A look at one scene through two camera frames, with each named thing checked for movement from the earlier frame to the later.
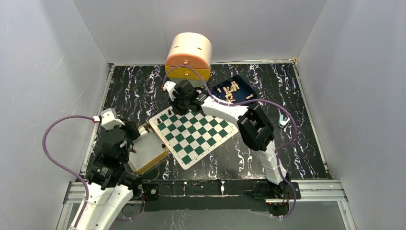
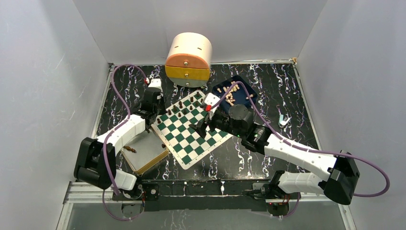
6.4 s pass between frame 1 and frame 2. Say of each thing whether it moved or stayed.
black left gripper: moved
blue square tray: stayed
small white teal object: stayed
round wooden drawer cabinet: stayed
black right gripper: moved
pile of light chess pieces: stayed
